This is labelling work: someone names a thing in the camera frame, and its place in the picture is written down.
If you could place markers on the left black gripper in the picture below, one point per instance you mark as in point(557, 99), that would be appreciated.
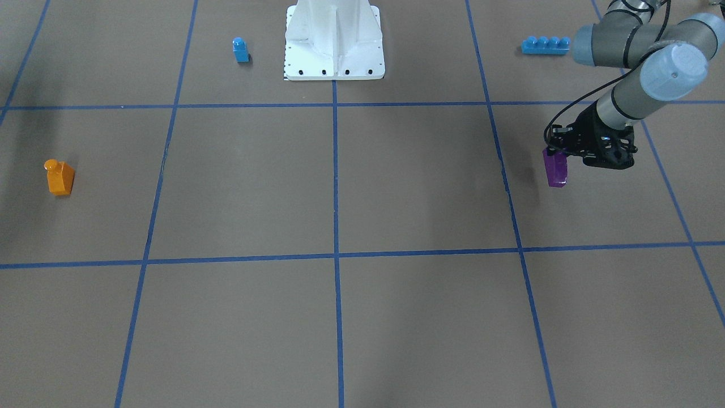
point(587, 126)

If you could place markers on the purple trapezoid block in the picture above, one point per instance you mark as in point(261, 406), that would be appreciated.
point(556, 168)

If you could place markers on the orange trapezoid block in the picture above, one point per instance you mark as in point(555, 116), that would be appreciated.
point(60, 177)

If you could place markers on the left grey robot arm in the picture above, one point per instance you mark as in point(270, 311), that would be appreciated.
point(662, 64)

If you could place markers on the long blue studded block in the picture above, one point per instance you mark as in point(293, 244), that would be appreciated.
point(546, 46)

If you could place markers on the small blue block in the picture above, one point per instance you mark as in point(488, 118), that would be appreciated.
point(240, 51)

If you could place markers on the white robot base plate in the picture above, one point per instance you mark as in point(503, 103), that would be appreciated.
point(333, 40)

